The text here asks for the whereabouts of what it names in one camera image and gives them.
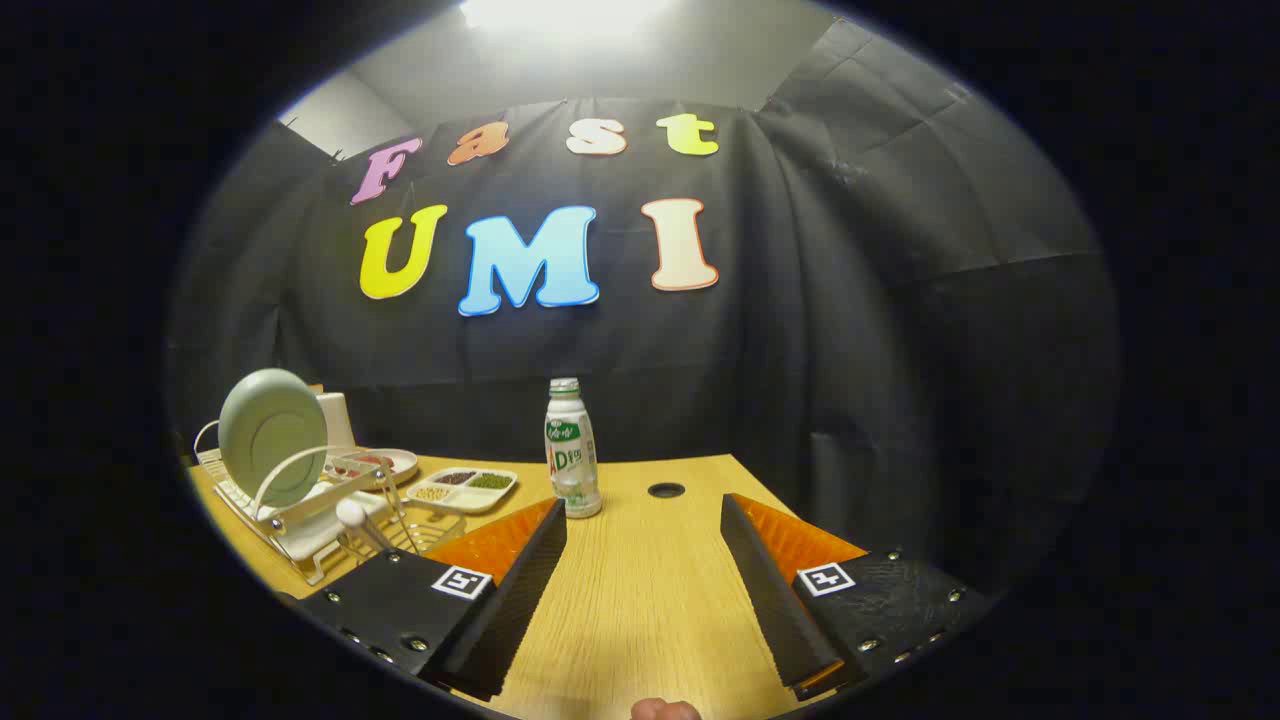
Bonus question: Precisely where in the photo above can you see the black backdrop cloth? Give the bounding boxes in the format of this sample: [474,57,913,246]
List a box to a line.
[170,15,1121,601]

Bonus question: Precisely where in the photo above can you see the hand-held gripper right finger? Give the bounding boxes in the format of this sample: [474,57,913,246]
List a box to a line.
[720,493,1001,701]

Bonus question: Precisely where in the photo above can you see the white green label bottle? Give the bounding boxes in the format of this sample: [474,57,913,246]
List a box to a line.
[544,378,603,519]

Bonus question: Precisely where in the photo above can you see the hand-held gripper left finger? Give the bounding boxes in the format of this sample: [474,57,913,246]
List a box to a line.
[295,497,568,701]

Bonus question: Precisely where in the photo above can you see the white toaster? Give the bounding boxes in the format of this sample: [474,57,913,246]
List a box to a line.
[318,393,358,451]

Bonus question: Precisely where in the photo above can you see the bright ceiling light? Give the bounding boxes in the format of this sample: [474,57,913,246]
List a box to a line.
[460,0,681,41]

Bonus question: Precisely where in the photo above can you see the white divided tray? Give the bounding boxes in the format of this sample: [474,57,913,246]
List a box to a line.
[405,467,519,515]

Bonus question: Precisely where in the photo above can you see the beige plate with meat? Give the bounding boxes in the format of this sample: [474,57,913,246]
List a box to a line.
[325,448,421,491]

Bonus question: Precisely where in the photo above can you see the white wire dish rack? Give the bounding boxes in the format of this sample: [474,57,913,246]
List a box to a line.
[193,420,421,586]

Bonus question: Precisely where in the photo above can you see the pale green plate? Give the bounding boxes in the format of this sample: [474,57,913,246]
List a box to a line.
[218,368,329,508]

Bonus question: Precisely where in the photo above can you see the white drip tray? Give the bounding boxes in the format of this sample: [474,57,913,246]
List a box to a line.
[215,470,396,563]

